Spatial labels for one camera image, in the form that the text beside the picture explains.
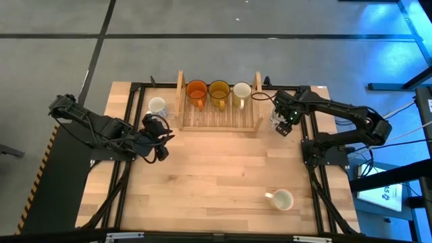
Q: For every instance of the white box blue print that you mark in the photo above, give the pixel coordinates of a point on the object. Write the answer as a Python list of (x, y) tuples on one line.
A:
[(381, 189)]

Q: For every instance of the black mat hazard stripes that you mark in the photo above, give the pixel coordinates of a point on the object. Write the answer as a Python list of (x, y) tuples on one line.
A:
[(57, 182)]

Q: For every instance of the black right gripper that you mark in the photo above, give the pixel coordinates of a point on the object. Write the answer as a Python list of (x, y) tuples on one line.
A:
[(287, 104)]

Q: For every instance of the cream mug orange rim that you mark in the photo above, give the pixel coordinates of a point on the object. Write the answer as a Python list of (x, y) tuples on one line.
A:
[(281, 200)]

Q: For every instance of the yellow enamel mug black rim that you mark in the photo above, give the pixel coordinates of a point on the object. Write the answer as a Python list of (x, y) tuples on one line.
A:
[(219, 91)]

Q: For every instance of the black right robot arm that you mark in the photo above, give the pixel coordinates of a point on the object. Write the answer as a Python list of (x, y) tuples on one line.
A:
[(351, 118)]

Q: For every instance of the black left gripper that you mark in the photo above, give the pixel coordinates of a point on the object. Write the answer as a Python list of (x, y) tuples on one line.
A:
[(148, 138)]

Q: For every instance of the orange enamel mug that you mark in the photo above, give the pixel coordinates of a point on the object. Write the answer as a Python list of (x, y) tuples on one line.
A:
[(196, 92)]

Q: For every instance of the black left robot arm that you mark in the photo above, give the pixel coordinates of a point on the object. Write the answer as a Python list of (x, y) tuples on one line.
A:
[(101, 130)]

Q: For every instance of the silver metal bracket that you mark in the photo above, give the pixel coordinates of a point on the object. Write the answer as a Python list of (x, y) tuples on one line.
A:
[(312, 239), (123, 236)]

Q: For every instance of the black aluminium table frame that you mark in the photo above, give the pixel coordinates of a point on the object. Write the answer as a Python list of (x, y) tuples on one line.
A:
[(315, 189)]

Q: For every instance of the wooden mug rack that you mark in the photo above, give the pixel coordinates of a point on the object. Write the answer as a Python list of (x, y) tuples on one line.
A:
[(219, 118)]

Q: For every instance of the black side stand frame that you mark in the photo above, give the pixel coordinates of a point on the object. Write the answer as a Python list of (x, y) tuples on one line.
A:
[(422, 101)]

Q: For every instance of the white mug blue geometric pattern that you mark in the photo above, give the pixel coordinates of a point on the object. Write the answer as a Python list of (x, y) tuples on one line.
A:
[(157, 105)]

